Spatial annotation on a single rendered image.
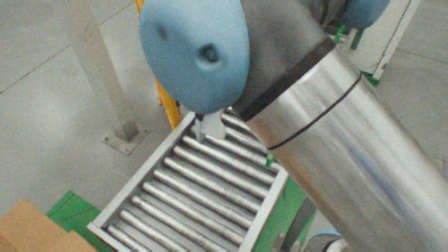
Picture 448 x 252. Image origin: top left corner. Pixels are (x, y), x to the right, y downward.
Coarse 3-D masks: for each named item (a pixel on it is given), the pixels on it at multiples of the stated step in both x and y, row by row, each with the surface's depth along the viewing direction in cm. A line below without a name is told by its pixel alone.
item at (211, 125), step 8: (216, 112) 43; (208, 120) 44; (216, 120) 43; (200, 128) 45; (208, 128) 45; (216, 128) 44; (224, 128) 43; (200, 136) 46; (216, 136) 44; (224, 136) 43
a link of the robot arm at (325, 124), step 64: (192, 0) 13; (256, 0) 14; (320, 0) 17; (192, 64) 14; (256, 64) 15; (320, 64) 14; (256, 128) 17; (320, 128) 14; (384, 128) 15; (320, 192) 16; (384, 192) 14
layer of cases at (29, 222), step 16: (16, 208) 138; (32, 208) 138; (0, 224) 132; (16, 224) 133; (32, 224) 133; (48, 224) 133; (0, 240) 128; (16, 240) 128; (32, 240) 128; (48, 240) 128
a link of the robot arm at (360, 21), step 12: (336, 0) 19; (348, 0) 21; (360, 0) 20; (372, 0) 20; (384, 0) 22; (336, 12) 21; (348, 12) 21; (360, 12) 21; (372, 12) 21; (324, 24) 20; (348, 24) 23; (360, 24) 22; (372, 24) 23
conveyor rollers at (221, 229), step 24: (240, 120) 175; (192, 144) 164; (216, 168) 153; (240, 168) 154; (192, 192) 143; (216, 192) 146; (264, 192) 143; (120, 216) 136; (168, 216) 135; (192, 216) 136; (240, 216) 135; (120, 240) 128; (168, 240) 128; (192, 240) 130; (240, 240) 128
